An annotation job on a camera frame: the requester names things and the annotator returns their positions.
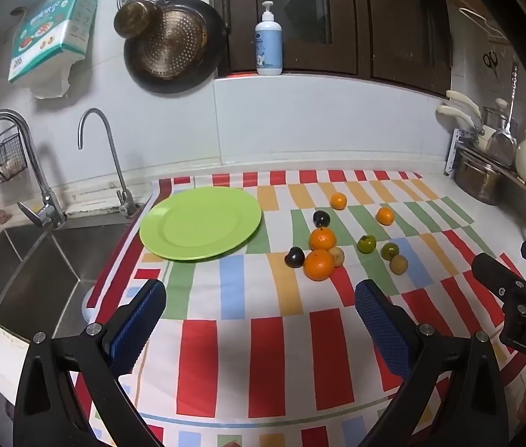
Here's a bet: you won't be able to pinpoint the blue pump soap bottle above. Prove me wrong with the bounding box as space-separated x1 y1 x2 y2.
255 1 283 76

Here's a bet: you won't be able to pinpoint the green plate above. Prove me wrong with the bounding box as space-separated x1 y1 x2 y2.
139 187 262 262

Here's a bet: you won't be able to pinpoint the steel cooking pot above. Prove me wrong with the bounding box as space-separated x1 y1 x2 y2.
454 146 507 206

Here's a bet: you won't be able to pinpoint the colourful striped cloth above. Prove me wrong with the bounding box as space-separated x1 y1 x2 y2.
83 170 526 447

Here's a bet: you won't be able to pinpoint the teal tissue pack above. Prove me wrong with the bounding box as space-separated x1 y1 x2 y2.
8 0 98 100

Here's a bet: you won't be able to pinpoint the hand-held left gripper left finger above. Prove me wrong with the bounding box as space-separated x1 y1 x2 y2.
13 278 168 447

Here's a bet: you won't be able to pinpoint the tall chrome faucet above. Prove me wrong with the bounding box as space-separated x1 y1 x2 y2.
0 109 66 230

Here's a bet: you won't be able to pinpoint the small brass pot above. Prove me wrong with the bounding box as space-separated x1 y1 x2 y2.
114 0 164 40

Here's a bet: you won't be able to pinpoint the steel sink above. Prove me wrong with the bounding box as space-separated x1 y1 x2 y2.
0 221 145 342

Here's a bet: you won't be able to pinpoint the thin gooseneck faucet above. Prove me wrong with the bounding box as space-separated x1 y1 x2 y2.
78 108 141 219

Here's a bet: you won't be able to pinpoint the dark wooden window frame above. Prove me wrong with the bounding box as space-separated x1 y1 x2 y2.
211 0 454 99

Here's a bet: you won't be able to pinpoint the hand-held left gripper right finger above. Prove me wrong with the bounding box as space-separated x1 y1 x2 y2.
354 279 510 447

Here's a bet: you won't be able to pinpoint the metal kitchen rack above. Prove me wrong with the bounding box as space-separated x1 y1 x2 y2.
444 128 526 238

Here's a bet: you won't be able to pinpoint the black scissors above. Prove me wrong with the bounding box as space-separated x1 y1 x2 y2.
483 50 500 80

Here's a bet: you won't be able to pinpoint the black frying pan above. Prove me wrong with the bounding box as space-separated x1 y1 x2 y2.
123 0 224 94

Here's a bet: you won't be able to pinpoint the black wire basket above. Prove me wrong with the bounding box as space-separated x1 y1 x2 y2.
0 133 29 191

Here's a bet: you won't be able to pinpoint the cream handled knife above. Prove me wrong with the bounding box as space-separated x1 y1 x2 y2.
436 105 482 132
446 89 482 119

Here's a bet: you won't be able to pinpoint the white wire hanger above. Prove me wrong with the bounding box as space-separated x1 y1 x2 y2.
459 7 511 44

